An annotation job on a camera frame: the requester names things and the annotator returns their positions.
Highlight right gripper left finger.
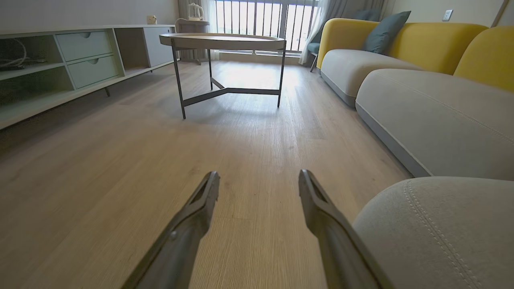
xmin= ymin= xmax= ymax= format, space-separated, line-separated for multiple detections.
xmin=122 ymin=171 xmax=220 ymax=289

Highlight white cables inside cabinet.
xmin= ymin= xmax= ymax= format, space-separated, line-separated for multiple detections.
xmin=0 ymin=38 xmax=47 ymax=71

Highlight blue armchair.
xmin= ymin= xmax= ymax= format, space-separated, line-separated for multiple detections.
xmin=307 ymin=9 xmax=382 ymax=73

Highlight white electric kettle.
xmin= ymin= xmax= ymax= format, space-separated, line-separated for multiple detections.
xmin=187 ymin=3 xmax=204 ymax=21

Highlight yellow grey sofa section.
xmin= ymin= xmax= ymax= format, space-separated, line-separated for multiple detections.
xmin=355 ymin=26 xmax=514 ymax=180
xmin=316 ymin=18 xmax=488 ymax=108

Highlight sheer white curtain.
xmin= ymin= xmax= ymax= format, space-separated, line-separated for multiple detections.
xmin=299 ymin=0 xmax=386 ymax=65
xmin=178 ymin=0 xmax=219 ymax=61

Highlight white low media cabinet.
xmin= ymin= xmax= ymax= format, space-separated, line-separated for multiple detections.
xmin=0 ymin=25 xmax=177 ymax=130

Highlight grey round stitched seat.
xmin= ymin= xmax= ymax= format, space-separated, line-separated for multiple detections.
xmin=353 ymin=177 xmax=514 ymax=289

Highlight pale green cabinet drawer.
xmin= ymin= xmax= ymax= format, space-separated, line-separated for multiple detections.
xmin=56 ymin=31 xmax=114 ymax=62
xmin=67 ymin=55 xmax=121 ymax=89

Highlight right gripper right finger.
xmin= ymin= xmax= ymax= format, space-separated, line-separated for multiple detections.
xmin=298 ymin=169 xmax=396 ymax=289

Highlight small grey side table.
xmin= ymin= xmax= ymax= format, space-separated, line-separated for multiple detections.
xmin=175 ymin=19 xmax=210 ymax=65

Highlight round wooden coffee table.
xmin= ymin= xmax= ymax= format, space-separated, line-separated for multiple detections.
xmin=159 ymin=33 xmax=287 ymax=120

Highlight dark balcony window railing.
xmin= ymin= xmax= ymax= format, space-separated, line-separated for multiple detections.
xmin=215 ymin=0 xmax=318 ymax=53

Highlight blue grey cushion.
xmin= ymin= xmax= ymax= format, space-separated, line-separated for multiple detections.
xmin=363 ymin=11 xmax=412 ymax=55

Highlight grey cabinet door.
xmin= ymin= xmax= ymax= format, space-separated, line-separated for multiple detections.
xmin=143 ymin=26 xmax=176 ymax=67

